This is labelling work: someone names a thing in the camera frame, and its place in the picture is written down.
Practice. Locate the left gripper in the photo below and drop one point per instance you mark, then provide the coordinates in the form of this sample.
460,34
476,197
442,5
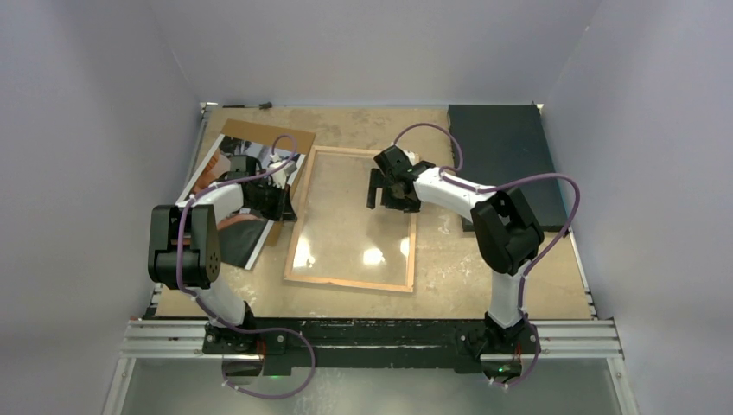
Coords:
283,210

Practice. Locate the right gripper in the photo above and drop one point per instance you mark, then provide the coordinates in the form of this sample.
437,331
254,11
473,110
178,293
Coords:
378,180

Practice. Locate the printed photo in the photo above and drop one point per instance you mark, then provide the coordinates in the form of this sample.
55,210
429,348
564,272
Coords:
246,240

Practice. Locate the clear acrylic sheet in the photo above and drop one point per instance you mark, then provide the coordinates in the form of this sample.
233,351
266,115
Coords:
352,223

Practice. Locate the picture frame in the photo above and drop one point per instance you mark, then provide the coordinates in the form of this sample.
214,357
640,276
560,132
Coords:
349,283

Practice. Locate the brown backing board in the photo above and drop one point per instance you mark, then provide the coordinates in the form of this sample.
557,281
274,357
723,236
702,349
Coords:
266,135

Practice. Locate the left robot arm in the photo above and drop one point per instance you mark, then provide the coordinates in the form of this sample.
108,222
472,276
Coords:
184,248

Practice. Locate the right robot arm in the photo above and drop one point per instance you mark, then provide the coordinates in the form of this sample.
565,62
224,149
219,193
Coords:
507,233

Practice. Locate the black foam mat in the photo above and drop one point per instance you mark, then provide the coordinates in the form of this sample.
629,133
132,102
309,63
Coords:
503,143

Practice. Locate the black mounting plate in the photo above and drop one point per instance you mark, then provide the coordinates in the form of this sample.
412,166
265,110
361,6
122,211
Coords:
466,346

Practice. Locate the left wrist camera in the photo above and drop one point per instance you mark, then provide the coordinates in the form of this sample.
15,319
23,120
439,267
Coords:
280,170

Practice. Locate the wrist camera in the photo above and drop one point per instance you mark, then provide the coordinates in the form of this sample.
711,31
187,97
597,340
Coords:
280,170
411,156

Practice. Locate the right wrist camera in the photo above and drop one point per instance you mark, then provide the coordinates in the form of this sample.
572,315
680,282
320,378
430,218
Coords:
411,156

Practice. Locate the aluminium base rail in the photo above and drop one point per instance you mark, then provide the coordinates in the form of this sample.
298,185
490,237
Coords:
558,339

